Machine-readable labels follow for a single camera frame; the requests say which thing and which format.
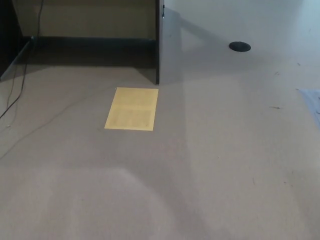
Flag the yellow paper sheet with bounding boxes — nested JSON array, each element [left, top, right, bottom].
[[104, 87, 160, 132]]

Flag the black round floor cap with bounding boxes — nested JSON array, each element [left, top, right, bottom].
[[228, 41, 252, 53]]

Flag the wooden desk with dark edges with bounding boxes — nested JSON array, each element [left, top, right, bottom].
[[0, 0, 186, 86]]

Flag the pale blue sheet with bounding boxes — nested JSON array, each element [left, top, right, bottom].
[[296, 87, 320, 118]]

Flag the thin grey floor cable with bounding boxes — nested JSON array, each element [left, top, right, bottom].
[[0, 87, 117, 159]]

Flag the thick black cable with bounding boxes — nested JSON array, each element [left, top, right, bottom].
[[0, 0, 45, 119]]

